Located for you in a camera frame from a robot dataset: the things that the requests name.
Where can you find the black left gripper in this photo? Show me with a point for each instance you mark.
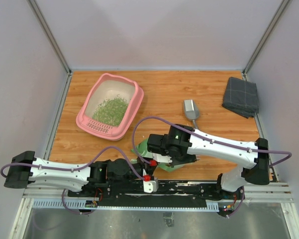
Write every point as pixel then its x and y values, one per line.
pixel 146 169

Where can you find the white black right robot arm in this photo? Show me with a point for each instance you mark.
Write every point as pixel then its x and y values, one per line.
pixel 182 144

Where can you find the green cat litter bag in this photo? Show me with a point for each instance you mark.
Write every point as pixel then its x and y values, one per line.
pixel 142 149

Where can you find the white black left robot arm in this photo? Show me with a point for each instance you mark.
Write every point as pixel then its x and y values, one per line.
pixel 26 169

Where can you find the folded dark grey cloth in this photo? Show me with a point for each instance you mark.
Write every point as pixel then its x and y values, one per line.
pixel 241 97

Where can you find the pink litter box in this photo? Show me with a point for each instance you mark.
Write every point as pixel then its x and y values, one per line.
pixel 109 86

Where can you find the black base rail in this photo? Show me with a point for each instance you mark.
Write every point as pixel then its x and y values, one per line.
pixel 171 193

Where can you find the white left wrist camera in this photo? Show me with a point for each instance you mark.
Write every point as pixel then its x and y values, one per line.
pixel 150 184

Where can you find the grey metal scoop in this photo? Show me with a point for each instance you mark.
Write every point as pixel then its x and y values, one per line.
pixel 191 112

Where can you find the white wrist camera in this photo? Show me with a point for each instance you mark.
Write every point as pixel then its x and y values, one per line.
pixel 161 160
pixel 150 184

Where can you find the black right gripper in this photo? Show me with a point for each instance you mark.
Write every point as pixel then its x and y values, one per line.
pixel 190 159

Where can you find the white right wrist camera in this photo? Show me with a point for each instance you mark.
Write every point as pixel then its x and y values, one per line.
pixel 161 160

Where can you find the green cat litter pellets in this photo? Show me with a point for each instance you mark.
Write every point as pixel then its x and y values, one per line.
pixel 111 111

